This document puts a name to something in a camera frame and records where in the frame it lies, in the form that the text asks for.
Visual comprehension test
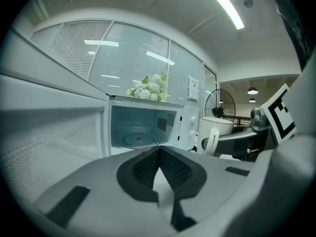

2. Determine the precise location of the white enamel cup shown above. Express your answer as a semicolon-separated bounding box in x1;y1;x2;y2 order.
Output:
198;116;235;157

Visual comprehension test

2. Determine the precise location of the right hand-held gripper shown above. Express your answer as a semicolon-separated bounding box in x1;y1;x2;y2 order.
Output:
214;82;297;158

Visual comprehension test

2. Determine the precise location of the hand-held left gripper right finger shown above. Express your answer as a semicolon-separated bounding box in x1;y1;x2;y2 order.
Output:
159;146;255;232

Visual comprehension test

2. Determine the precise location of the black metal railing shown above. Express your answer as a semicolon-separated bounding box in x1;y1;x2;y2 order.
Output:
221;116;252;127

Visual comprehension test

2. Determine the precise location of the white microwave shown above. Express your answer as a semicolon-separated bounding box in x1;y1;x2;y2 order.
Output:
0;27;200;202

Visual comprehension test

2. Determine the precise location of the person's black clothing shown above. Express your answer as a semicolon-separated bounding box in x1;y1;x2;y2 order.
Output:
268;0;312;69

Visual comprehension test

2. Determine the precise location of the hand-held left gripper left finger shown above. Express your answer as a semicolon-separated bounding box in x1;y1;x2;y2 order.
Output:
31;146;179;237

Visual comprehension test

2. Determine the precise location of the black standing fan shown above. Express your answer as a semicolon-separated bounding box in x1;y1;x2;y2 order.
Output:
204;88;237;119

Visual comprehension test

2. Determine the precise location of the long ceiling light strip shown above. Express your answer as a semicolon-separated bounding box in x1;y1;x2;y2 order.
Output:
201;0;245;30

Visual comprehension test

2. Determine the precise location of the white artificial flower bouquet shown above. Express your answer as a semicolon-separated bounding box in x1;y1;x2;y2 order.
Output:
126;72;170;102

